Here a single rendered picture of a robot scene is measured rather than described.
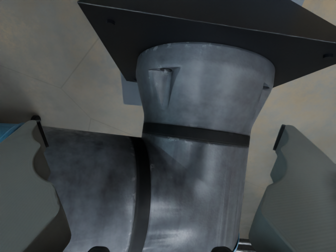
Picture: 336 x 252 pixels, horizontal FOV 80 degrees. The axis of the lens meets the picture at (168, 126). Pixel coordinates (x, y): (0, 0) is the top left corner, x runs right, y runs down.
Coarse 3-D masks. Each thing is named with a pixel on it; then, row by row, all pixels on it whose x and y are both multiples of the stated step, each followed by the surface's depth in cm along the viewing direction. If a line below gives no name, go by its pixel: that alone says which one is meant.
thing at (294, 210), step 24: (288, 144) 9; (312, 144) 9; (288, 168) 8; (312, 168) 8; (264, 192) 7; (288, 192) 7; (312, 192) 7; (264, 216) 6; (288, 216) 6; (312, 216) 6; (264, 240) 6; (288, 240) 5; (312, 240) 5
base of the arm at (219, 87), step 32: (160, 64) 22; (192, 64) 20; (224, 64) 20; (256, 64) 21; (160, 96) 23; (192, 96) 21; (224, 96) 21; (256, 96) 23; (160, 128) 24; (192, 128) 22; (224, 128) 22
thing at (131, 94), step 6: (294, 0) 31; (300, 0) 31; (120, 72) 42; (126, 84) 43; (132, 84) 43; (126, 90) 44; (132, 90) 44; (138, 90) 44; (126, 96) 45; (132, 96) 45; (138, 96) 45; (126, 102) 46; (132, 102) 46; (138, 102) 46
